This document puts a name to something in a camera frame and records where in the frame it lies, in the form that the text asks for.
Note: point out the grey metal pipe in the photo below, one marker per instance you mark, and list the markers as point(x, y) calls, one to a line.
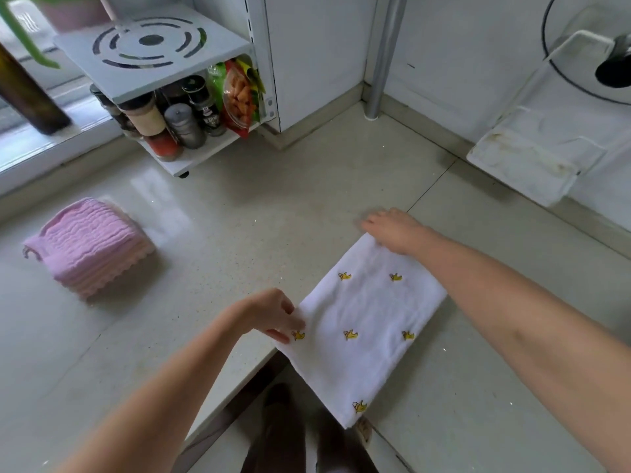
point(384, 54)

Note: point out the white window frame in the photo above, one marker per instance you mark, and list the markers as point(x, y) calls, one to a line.
point(29, 157)

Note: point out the steel shaker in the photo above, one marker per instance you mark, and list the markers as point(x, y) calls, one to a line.
point(185, 125)

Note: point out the pink muslin cloth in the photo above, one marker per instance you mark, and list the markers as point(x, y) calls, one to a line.
point(84, 236)

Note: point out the red and green snack packet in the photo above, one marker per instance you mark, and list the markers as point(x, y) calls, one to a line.
point(236, 98)

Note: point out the person's right forearm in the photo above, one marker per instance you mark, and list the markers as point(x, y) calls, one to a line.
point(542, 330)

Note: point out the white banana print cloth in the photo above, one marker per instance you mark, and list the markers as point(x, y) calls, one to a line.
point(365, 310)

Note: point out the person's right hand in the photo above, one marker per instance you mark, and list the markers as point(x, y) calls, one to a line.
point(399, 231)

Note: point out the glass pot lid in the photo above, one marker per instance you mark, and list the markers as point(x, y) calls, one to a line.
point(616, 68)

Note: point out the dark green glass bottle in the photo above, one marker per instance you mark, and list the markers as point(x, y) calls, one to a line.
point(24, 103)

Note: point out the white drip tray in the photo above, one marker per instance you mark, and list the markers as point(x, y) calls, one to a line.
point(522, 162)

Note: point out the white tiered shelf rack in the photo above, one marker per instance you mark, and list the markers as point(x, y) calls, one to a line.
point(315, 59)

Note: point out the person's left forearm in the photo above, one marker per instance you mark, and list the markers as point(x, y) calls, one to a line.
point(158, 403)

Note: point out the tan and red spice jar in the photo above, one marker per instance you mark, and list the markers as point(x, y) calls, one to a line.
point(150, 125)

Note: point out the person's left hand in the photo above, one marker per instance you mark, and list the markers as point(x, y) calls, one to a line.
point(271, 312)

